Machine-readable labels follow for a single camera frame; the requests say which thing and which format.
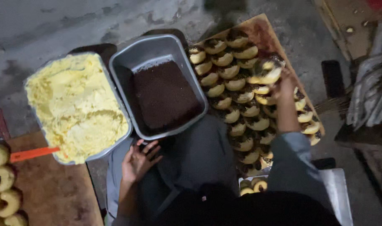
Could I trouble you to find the brown chocolate sprinkles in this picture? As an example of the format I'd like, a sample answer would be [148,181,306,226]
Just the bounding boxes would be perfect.
[133,60,204,131]

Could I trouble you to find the orange spatula handle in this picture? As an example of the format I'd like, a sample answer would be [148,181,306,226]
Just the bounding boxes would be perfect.
[10,146,61,163]

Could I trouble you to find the row of plain split buns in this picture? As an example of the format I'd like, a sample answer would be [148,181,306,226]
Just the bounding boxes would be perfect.
[0,142,29,226]

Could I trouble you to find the metal tray of sprinkles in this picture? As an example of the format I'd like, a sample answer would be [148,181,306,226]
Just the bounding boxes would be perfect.
[109,34,209,141]

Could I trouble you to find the straw broom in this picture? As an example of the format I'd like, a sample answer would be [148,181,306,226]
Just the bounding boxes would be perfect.
[314,92,352,116]

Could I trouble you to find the metal tray of cream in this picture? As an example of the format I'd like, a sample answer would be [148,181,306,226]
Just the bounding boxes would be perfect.
[24,52,134,166]

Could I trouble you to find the black rectangular block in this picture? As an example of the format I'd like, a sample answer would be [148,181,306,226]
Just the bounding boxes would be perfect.
[321,60,346,99]

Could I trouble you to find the light wooden plank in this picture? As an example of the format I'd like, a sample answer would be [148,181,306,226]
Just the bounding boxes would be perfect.
[312,0,381,62]

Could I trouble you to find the dark stool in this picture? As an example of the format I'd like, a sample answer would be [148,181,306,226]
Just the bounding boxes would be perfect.
[142,28,189,49]

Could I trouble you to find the heap of crumpled silver bags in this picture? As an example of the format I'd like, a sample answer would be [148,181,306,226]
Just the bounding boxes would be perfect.
[346,19,382,127]

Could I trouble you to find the rows of sprinkled filled buns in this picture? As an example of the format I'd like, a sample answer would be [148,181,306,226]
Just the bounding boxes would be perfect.
[187,29,322,177]

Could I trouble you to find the long wooden board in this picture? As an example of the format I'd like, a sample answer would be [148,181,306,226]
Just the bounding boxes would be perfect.
[191,13,326,178]

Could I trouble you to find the person's right hand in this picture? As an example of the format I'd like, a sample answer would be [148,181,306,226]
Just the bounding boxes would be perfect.
[269,67,300,102]

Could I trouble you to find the person's grey clothing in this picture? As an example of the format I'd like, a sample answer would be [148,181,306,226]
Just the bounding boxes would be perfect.
[105,114,342,226]

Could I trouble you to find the brown wooden board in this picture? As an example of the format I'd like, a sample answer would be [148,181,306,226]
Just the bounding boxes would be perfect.
[6,130,104,226]

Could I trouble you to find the person's left hand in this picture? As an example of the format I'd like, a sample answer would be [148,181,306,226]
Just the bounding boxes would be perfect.
[122,139,163,184]

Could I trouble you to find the flat silver metal tray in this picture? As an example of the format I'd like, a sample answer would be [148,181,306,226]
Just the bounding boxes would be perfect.
[238,168,354,226]

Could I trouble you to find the sprinkle-coated cream bun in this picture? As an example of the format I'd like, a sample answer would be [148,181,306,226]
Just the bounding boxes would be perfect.
[247,57,286,85]

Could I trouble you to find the yellow butter cream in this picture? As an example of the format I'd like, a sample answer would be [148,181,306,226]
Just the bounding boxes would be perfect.
[25,53,129,164]

